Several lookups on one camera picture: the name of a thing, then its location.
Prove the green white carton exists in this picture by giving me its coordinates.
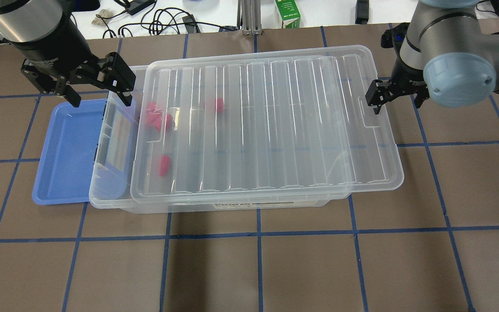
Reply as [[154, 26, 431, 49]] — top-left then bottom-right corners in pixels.
[[274, 0, 301, 29]]

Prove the clear plastic box lid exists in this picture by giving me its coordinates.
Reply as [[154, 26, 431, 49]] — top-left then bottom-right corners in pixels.
[[130, 45, 404, 207]]

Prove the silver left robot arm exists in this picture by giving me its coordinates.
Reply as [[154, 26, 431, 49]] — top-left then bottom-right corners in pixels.
[[0, 0, 136, 108]]

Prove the aluminium frame post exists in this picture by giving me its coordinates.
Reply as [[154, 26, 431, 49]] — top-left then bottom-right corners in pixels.
[[237, 0, 262, 36]]

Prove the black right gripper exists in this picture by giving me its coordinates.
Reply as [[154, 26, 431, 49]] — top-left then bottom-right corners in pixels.
[[366, 65, 430, 115]]

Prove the black power adapter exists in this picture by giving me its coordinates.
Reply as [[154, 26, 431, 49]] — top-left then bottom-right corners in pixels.
[[125, 0, 156, 16]]

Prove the clear plastic storage box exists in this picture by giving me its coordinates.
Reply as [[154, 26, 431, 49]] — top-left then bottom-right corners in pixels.
[[90, 60, 354, 214]]

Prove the blue plastic tray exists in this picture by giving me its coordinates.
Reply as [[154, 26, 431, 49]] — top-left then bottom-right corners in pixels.
[[32, 99, 107, 205]]

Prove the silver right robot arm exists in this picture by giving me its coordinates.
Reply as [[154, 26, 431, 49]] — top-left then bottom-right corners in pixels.
[[366, 0, 499, 114]]

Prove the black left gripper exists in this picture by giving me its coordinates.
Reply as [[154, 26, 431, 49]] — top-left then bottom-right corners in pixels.
[[20, 19, 136, 108]]

